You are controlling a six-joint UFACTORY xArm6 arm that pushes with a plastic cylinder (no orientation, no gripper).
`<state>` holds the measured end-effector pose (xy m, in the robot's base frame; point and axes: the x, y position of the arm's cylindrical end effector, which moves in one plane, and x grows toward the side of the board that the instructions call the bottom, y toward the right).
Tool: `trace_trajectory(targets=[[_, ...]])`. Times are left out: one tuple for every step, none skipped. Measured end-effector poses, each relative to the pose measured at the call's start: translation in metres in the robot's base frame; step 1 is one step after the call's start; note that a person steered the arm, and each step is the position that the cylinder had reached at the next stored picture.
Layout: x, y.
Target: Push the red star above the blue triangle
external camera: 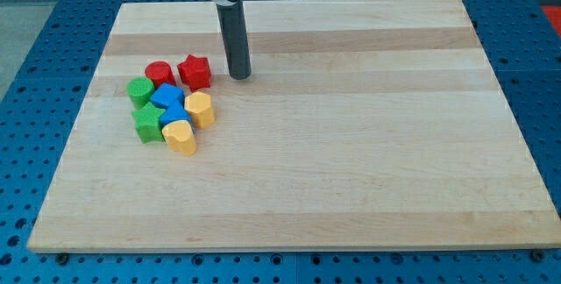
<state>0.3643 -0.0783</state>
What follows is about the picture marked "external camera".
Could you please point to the wooden board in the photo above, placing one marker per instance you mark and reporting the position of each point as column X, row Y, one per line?
column 366, row 125

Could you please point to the yellow hexagon block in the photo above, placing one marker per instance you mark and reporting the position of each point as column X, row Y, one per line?
column 199, row 106

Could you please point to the green cylinder block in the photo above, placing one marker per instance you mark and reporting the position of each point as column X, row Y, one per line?
column 139, row 91

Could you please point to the yellow heart block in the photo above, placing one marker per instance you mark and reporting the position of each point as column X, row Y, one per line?
column 180, row 138

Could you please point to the blue cube block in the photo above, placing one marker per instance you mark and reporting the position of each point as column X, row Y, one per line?
column 167, row 94

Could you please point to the red star block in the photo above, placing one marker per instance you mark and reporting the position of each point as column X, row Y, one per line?
column 195, row 72

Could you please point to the green star block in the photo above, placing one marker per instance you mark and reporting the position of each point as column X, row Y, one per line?
column 147, row 123

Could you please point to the red cylinder block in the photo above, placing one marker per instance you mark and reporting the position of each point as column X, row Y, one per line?
column 160, row 72

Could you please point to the blue triangle block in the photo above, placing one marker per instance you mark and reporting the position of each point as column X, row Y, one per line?
column 175, row 112

